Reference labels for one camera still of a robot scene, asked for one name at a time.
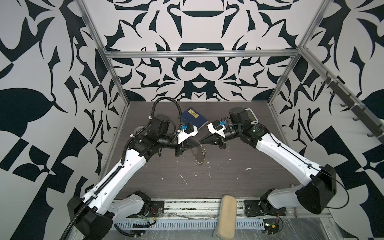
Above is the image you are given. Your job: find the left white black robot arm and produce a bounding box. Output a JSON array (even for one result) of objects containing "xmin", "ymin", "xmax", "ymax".
[{"xmin": 61, "ymin": 115, "xmax": 199, "ymax": 240}]

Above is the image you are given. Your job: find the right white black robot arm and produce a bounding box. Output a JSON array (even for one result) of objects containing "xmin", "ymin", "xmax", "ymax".
[{"xmin": 200, "ymin": 107, "xmax": 337, "ymax": 215}]

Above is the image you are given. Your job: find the blue book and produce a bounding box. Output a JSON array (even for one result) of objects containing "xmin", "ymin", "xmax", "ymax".
[{"xmin": 182, "ymin": 108, "xmax": 208, "ymax": 130}]

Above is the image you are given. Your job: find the white digital clock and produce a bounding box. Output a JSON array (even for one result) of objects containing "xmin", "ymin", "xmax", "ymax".
[{"xmin": 245, "ymin": 108, "xmax": 259, "ymax": 124}]

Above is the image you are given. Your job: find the clear tape roll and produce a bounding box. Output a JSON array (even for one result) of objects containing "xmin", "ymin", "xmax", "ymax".
[{"xmin": 134, "ymin": 126, "xmax": 144, "ymax": 136}]

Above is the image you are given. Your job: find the beige pencil case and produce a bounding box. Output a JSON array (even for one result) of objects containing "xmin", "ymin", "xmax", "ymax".
[{"xmin": 214, "ymin": 195, "xmax": 237, "ymax": 240}]

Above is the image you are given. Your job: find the small circuit board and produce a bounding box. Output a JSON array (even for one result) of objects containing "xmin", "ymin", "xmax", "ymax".
[{"xmin": 262, "ymin": 218, "xmax": 284, "ymax": 236}]

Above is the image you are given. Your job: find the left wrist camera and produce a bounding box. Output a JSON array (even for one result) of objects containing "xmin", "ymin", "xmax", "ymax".
[{"xmin": 177, "ymin": 123, "xmax": 198, "ymax": 144}]

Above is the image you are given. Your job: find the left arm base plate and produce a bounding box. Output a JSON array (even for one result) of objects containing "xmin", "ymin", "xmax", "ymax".
[{"xmin": 146, "ymin": 201, "xmax": 165, "ymax": 218}]

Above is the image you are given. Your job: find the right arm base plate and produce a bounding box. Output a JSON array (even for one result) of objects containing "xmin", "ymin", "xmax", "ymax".
[{"xmin": 244, "ymin": 200, "xmax": 287, "ymax": 218}]

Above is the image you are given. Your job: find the black corrugated cable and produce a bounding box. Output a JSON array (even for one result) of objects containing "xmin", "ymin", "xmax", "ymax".
[{"xmin": 59, "ymin": 96, "xmax": 184, "ymax": 240}]

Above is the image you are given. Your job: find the wall hook rack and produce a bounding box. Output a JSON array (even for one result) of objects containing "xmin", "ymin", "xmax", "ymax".
[{"xmin": 320, "ymin": 72, "xmax": 384, "ymax": 145}]

